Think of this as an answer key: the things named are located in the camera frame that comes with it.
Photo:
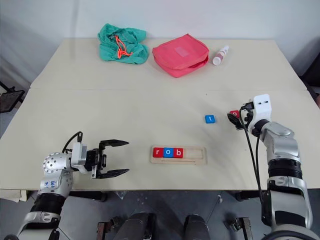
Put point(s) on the red letter tile b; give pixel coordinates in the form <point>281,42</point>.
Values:
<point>178,152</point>

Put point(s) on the clear plastic scrap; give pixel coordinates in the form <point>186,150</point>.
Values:
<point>121,195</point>

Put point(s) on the blue letter tile o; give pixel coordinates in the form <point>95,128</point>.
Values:
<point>168,152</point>

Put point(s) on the white and pink bottle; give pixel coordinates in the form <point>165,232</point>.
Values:
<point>217,60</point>

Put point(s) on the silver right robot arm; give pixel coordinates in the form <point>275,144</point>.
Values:
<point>282,142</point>

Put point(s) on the blue letter tile t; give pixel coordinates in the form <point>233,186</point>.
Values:
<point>210,119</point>

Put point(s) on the red letter tile o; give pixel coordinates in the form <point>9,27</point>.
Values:
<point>235,113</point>

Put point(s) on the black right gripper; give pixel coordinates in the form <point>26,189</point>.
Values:
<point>247,116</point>

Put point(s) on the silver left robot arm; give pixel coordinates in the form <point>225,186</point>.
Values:
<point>53,162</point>

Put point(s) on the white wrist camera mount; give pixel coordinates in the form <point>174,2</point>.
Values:
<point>78,155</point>
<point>262,107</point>

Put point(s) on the wooden letter tray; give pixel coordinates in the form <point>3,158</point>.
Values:
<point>195,155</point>

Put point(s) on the red letter tile r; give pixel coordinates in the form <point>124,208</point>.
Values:
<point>157,152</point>

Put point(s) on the rusty metal bracket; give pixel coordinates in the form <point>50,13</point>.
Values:
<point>241,228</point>
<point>105,228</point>

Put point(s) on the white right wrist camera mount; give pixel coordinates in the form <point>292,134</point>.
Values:
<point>262,107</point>

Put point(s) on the black metal stand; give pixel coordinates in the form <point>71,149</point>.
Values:
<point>10,100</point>

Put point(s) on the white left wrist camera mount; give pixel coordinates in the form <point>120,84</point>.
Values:
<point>78,155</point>

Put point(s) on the dark furniture piece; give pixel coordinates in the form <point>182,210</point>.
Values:
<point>312,75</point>

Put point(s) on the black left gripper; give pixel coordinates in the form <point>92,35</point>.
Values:
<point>96,158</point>

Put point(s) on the pink zip pouch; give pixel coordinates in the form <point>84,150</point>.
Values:
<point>172,60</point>

